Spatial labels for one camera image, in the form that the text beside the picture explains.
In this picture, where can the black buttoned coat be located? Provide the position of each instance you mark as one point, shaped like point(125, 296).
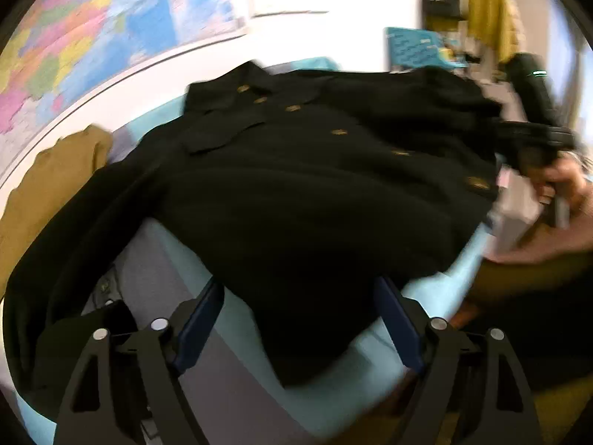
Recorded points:
point(301, 185)

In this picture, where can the person's right forearm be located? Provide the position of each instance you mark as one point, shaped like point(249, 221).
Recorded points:
point(546, 241)

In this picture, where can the person's right hand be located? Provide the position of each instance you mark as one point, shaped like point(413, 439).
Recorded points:
point(567, 185)

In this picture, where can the blue perforated rack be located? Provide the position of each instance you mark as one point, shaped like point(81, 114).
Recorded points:
point(412, 46)

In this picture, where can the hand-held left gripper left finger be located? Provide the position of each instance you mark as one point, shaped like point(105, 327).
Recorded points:
point(199, 329)

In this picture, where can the olive brown garment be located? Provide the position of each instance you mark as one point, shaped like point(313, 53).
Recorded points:
point(41, 185)

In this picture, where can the colourful wall map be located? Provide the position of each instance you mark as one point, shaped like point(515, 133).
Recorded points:
point(92, 32)

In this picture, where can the mustard hanging coat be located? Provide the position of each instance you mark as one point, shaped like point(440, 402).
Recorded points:
point(486, 4)

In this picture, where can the black hanging bag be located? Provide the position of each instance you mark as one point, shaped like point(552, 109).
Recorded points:
point(442, 4)

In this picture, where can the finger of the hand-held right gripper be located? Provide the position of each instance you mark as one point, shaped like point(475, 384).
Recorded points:
point(521, 133)

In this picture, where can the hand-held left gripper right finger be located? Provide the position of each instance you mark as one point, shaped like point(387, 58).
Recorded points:
point(398, 329)

